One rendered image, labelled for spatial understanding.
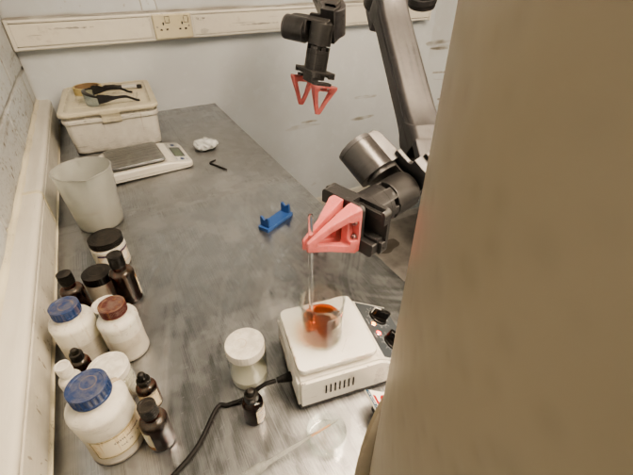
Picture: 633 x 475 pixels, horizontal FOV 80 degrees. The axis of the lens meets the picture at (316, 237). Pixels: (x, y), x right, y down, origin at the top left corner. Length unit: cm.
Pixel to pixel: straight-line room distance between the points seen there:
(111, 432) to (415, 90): 64
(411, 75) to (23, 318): 71
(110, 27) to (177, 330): 130
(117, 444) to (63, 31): 148
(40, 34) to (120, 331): 131
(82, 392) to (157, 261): 42
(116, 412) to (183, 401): 12
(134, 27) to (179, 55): 20
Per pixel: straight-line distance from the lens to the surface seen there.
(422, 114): 63
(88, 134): 151
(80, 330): 70
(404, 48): 71
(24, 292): 78
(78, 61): 185
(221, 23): 185
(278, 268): 82
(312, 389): 57
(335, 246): 48
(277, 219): 96
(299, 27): 104
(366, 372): 59
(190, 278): 84
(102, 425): 56
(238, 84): 196
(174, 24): 180
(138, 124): 150
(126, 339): 69
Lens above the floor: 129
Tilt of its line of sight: 36 degrees down
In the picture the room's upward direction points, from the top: straight up
